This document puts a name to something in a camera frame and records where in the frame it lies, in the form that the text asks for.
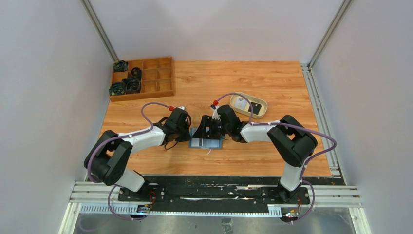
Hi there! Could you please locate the grey striped card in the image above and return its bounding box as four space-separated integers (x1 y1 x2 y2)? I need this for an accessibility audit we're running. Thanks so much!
189 138 208 149

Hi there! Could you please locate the large black coiled item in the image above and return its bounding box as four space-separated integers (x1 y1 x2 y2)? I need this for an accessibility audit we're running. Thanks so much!
121 78 141 95

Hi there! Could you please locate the black mounting base rail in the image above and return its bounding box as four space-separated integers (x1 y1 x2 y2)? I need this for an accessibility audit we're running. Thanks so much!
87 174 323 214

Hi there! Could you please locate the black coiled item bottom-left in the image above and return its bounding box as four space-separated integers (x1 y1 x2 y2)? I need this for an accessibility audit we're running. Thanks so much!
109 82 125 96

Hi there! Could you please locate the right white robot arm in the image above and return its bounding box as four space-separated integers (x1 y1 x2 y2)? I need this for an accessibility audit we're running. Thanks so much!
192 104 318 192

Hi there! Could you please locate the black card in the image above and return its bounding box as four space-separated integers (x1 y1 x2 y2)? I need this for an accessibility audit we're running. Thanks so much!
248 102 262 115

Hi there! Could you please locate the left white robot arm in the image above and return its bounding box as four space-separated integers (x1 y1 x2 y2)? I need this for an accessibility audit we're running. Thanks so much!
84 108 191 192

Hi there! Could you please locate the white printed card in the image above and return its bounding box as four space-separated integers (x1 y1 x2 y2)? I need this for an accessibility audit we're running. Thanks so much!
234 97 248 110

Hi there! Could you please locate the wooden compartment organizer box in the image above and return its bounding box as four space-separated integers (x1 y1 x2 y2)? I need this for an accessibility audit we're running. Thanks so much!
109 57 175 102

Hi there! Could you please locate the black coiled item top-left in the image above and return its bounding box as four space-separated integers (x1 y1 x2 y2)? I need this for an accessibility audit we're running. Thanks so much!
113 60 129 73

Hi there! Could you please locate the cream oval tray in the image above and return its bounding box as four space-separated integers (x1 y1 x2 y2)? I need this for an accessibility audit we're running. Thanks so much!
229 92 268 119

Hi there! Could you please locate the black coiled item middle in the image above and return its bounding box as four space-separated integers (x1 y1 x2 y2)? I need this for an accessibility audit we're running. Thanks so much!
130 67 142 80

